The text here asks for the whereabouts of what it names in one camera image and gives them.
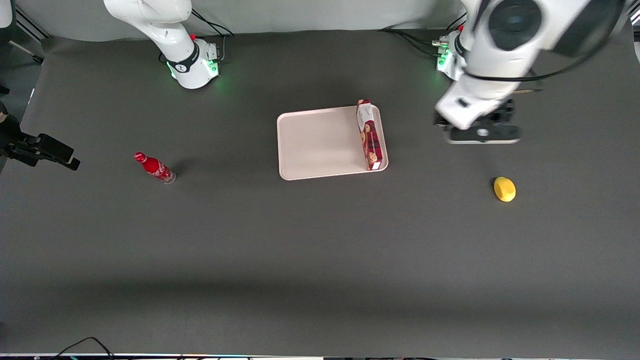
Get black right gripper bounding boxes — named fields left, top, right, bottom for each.
left=0, top=102, right=81, bottom=172

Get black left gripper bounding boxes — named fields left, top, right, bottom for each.
left=433, top=99, right=516, bottom=132

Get red tartan cookie box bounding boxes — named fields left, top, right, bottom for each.
left=355, top=98, right=384, bottom=172

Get pale pink plastic tray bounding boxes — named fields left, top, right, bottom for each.
left=276, top=104, right=389, bottom=181

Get yellow lemon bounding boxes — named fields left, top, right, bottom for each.
left=493, top=176, right=517, bottom=203

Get red cola bottle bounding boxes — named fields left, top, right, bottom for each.
left=133, top=151, right=177, bottom=185

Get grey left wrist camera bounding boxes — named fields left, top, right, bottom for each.
left=444, top=125, right=522, bottom=146

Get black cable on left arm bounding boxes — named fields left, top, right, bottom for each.
left=462, top=20, right=629, bottom=95

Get black left arm base cables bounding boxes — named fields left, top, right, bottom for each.
left=377, top=12, right=468, bottom=58

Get black arm base cables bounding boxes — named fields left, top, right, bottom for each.
left=377, top=12, right=468, bottom=58
left=190, top=8, right=236, bottom=62

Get black metal frame strut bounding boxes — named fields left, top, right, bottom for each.
left=7, top=7, right=52, bottom=66

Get black cable at table edge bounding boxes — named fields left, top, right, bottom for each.
left=50, top=336, right=117, bottom=360

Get black right arm base cables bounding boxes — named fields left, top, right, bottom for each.
left=190, top=8, right=236, bottom=62

